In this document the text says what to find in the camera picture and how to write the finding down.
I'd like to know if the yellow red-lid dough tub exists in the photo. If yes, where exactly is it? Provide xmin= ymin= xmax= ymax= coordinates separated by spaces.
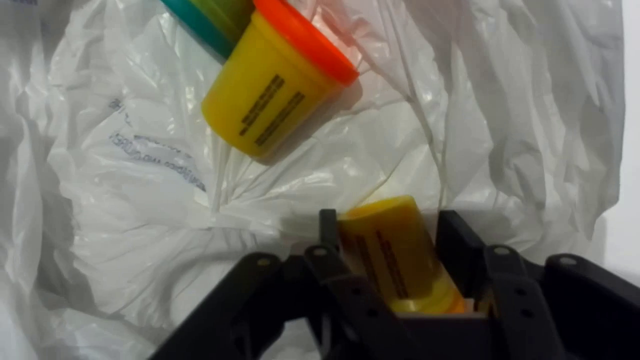
xmin=199 ymin=0 xmax=357 ymax=160

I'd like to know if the white plastic bag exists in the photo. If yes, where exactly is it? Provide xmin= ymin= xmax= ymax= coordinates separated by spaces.
xmin=0 ymin=0 xmax=623 ymax=360

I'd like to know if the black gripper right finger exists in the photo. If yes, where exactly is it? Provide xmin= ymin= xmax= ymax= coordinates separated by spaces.
xmin=437 ymin=210 xmax=486 ymax=299

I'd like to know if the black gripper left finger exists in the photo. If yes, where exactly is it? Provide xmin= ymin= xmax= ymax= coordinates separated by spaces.
xmin=320 ymin=209 xmax=339 ymax=252

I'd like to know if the green teal-lid dough tub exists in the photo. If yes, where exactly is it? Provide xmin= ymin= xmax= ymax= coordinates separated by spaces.
xmin=162 ymin=0 xmax=254 ymax=59

